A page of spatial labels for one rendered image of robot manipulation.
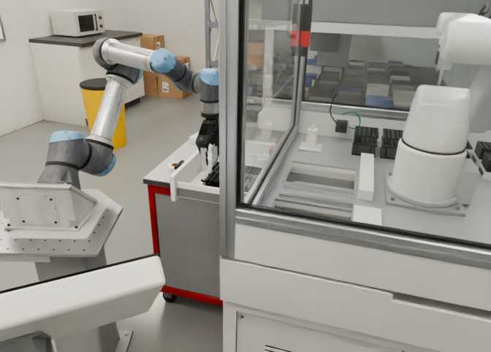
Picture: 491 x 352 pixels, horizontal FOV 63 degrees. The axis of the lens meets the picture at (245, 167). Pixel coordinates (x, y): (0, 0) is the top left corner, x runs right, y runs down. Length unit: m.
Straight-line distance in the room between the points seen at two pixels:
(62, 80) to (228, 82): 4.26
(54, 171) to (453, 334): 1.30
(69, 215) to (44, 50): 3.72
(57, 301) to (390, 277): 0.68
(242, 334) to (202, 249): 0.80
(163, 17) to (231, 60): 5.52
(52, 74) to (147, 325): 3.54
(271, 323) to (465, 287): 0.48
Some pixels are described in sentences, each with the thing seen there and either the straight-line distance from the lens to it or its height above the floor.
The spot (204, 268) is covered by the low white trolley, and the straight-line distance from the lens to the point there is 2.01.
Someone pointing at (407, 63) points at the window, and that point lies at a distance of 0.80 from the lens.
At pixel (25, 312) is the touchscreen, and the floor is 1.18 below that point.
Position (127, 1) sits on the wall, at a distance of 6.63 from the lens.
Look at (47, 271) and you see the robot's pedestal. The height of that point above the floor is 0.58.
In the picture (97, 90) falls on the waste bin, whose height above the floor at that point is 0.62.
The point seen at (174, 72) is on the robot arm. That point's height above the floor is 1.29.
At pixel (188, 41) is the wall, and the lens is 6.17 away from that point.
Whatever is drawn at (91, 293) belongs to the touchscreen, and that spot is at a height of 1.18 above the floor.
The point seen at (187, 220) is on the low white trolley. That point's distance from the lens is 1.88.
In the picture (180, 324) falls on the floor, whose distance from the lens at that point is 2.18.
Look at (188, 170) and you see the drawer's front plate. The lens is 1.58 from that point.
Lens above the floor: 1.58
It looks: 25 degrees down
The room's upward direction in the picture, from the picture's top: 1 degrees clockwise
